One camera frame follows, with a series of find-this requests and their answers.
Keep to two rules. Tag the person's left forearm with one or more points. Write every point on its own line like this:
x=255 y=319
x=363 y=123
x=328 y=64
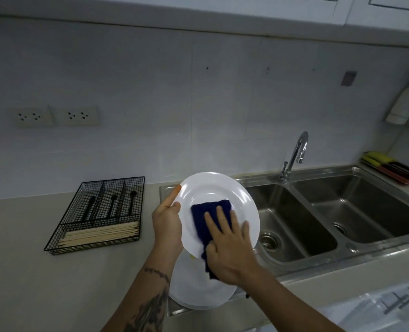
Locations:
x=138 y=300

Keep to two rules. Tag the person's right hand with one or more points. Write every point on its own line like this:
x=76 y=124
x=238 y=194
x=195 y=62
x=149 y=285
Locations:
x=232 y=259

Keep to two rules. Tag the bundle of wooden chopsticks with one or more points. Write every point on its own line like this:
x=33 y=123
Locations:
x=97 y=235

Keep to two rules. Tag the dark blue cloth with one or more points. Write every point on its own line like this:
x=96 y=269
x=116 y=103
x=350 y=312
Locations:
x=199 y=217

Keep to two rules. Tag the white spray bottle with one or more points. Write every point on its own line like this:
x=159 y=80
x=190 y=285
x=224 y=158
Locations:
x=403 y=103

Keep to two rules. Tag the red sponge tray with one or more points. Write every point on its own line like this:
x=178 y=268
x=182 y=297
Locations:
x=406 y=181

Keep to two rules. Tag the person's left hand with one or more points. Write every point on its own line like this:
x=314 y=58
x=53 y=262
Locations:
x=166 y=228

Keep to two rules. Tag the white wall cabinet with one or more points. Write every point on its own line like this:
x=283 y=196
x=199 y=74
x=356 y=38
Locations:
x=190 y=10

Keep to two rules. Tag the person's right forearm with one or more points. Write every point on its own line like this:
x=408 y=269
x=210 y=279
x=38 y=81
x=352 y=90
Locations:
x=287 y=307

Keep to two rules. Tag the black knife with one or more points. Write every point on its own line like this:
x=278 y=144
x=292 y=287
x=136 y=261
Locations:
x=89 y=209

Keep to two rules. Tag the chrome faucet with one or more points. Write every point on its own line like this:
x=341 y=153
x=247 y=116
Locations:
x=303 y=139

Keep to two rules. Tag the black spoon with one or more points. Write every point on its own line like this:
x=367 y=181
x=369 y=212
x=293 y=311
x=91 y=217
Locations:
x=132 y=200

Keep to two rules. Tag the yellow sponge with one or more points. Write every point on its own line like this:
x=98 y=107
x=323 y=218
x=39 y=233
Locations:
x=377 y=157

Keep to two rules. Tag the dark scouring pad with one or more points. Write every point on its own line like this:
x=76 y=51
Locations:
x=399 y=168

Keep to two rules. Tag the stainless steel double sink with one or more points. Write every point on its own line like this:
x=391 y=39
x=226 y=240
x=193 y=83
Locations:
x=363 y=210

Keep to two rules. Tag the black fork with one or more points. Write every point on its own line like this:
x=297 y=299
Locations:
x=112 y=205

